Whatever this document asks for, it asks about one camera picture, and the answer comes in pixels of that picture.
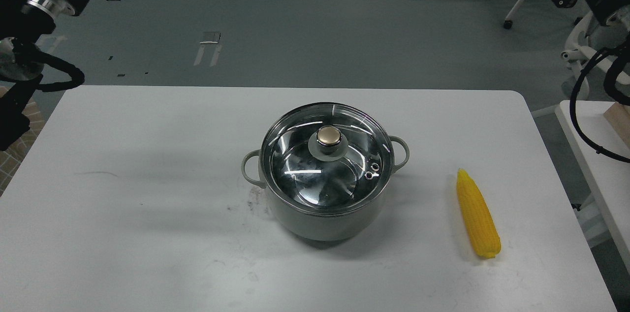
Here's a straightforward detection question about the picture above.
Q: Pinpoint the glass pot lid gold knob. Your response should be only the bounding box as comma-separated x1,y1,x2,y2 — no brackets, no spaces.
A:
258,102,410,215

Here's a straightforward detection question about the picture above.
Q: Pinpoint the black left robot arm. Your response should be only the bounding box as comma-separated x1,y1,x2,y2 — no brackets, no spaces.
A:
0,0,120,151

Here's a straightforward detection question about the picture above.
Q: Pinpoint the yellow corn cob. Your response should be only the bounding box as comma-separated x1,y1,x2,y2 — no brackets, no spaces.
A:
455,168,502,259

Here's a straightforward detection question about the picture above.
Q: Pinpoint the grey-green steel cooking pot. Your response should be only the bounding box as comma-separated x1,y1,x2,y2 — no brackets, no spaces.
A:
241,135,410,242

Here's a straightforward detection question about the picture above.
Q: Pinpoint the wooden block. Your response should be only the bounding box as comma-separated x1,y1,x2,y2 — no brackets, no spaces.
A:
603,102,630,149

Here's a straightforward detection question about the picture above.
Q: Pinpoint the beige checkered cushion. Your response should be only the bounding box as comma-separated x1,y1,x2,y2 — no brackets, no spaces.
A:
0,98,46,195

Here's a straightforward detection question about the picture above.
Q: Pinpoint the white side table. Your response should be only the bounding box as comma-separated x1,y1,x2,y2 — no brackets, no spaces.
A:
554,100,630,269

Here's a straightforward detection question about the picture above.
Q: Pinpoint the black right robot arm cable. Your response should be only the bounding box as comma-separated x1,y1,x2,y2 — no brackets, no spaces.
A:
569,39,630,164

